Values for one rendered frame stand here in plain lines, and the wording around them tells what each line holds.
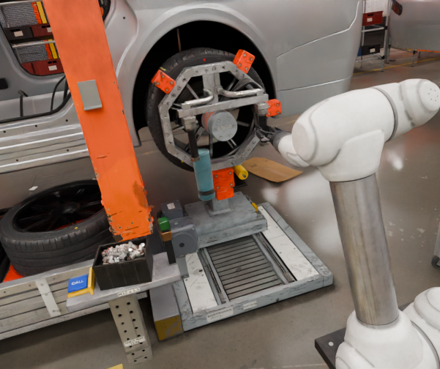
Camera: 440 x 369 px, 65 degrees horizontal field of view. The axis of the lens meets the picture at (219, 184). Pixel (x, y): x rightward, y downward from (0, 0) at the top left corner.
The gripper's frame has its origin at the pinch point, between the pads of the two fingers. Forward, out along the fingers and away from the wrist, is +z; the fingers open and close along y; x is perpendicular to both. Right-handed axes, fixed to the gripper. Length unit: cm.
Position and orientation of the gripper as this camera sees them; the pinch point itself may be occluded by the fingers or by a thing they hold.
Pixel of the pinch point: (263, 128)
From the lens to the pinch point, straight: 166.7
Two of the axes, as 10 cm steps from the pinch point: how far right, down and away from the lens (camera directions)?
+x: -1.1, -8.9, -4.5
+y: 9.5, -2.3, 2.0
